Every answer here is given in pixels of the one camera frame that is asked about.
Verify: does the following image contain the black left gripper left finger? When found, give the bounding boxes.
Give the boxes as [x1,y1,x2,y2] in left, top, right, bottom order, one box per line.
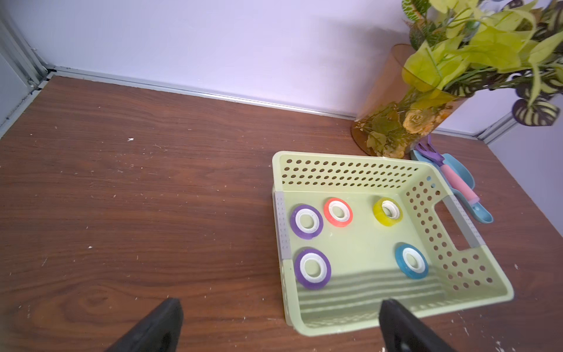
[106,298,184,352]

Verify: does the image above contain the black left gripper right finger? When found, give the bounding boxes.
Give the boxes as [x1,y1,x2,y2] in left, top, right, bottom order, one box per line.
[379,299,455,351]

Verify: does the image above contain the blue tape roll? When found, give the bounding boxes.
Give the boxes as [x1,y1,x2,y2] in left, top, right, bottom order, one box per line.
[394,243,429,280]

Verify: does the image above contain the purple tape roll front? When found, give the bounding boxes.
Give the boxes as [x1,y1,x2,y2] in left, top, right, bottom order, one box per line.
[294,248,332,290]

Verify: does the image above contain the purple tape roll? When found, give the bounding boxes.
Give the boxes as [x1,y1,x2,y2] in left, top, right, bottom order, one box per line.
[290,205,324,240]
[294,248,332,290]

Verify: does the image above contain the light green perforated storage basket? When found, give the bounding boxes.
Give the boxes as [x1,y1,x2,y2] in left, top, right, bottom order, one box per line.
[272,151,514,337]

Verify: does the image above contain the yellow tape roll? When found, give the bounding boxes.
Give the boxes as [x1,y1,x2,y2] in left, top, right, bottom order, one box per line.
[372,197,403,227]

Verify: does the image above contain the pink tape roll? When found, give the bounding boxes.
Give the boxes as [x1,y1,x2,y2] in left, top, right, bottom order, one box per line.
[323,197,353,227]

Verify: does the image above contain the light blue toy dustpan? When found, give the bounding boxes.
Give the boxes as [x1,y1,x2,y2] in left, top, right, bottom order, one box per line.
[411,150,494,224]

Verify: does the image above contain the purple pink toy rake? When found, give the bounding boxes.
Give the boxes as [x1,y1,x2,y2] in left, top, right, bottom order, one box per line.
[415,134,479,205]

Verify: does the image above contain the amber vase with artificial plants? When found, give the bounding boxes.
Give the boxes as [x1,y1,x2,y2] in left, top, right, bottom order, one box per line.
[351,1,562,158]

